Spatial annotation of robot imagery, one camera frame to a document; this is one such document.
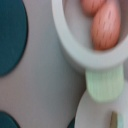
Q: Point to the pink pot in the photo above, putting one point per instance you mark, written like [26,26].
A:
[94,38]

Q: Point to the black burner front left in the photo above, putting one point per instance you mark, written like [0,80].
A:
[7,121]

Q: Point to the pink stove board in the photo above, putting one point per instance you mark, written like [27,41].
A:
[44,90]

